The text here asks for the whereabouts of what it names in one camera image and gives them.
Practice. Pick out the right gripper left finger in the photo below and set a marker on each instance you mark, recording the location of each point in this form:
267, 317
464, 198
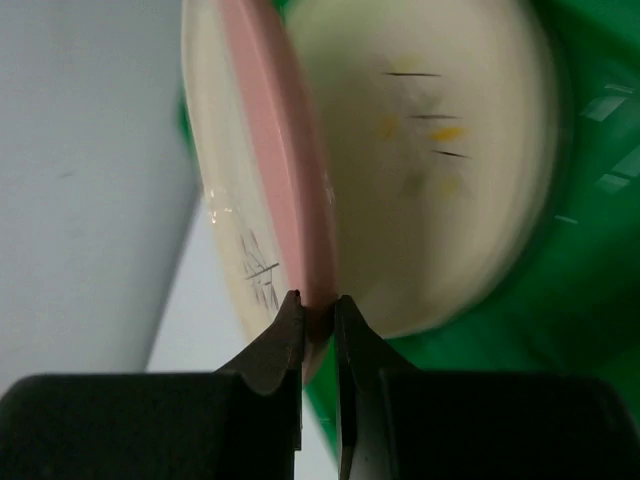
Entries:
241, 421

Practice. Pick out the green plastic bin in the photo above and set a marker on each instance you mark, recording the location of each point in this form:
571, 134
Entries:
570, 303

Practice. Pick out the yellow and cream plate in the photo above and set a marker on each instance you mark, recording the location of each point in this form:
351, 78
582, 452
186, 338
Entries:
441, 121

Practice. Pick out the red and cream plate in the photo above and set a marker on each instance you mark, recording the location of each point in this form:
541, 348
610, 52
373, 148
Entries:
262, 165

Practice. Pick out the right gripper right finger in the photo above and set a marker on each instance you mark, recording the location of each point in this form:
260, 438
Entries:
397, 421

